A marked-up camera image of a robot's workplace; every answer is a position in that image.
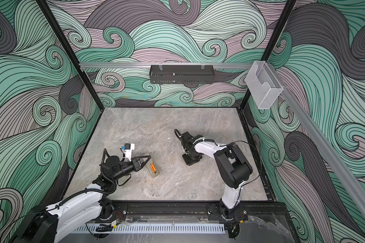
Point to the aluminium rail back wall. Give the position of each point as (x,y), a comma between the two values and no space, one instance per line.
(85,65)

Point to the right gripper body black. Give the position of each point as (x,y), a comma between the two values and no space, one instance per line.
(189,159)

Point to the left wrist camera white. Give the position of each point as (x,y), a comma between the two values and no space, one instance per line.
(127,150)

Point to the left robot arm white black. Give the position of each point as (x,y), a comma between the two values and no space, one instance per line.
(54,222)

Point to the aluminium rail wall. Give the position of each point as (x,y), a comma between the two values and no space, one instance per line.
(85,65)
(324,143)

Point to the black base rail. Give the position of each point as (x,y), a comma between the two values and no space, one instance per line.
(204,210)

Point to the white slotted cable duct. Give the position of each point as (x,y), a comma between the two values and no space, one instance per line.
(164,228)

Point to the clear plastic wall bin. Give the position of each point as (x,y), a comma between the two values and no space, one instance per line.
(264,84)

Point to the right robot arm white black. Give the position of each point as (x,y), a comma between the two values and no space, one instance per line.
(234,168)

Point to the black wall tray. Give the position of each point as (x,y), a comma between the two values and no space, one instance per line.
(181,74)

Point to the white remote control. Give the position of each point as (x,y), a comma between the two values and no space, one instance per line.
(153,175)

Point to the aluminium rail right wall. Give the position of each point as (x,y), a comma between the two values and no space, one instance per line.
(324,143)

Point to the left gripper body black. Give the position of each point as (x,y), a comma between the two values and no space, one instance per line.
(135,165)

